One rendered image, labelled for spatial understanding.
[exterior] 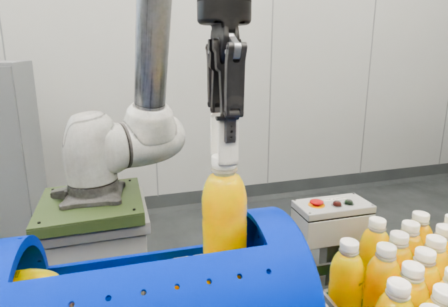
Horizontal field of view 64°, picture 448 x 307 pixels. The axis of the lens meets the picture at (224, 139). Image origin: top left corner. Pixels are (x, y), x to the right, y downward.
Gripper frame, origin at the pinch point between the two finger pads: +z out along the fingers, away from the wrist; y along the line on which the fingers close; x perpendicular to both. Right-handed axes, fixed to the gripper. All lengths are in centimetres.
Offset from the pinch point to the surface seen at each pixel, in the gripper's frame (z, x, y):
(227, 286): 17.5, -2.4, 10.4
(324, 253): 41, 36, -28
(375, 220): 26, 41, -16
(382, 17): -48, 250, -290
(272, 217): 13.3, 7.9, 0.9
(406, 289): 26.1, 29.8, 7.5
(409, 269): 26.2, 34.6, 2.8
